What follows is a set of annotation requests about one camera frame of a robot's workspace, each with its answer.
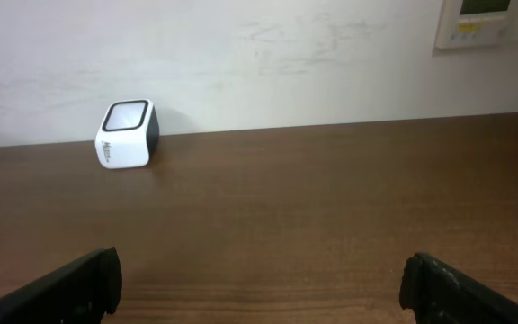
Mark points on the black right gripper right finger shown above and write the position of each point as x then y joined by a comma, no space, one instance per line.
438,293

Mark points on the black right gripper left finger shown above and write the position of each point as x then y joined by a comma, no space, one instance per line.
82,291

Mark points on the white barcode scanner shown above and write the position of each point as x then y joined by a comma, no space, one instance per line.
128,135

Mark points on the beige wall control panel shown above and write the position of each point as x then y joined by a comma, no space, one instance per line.
476,23

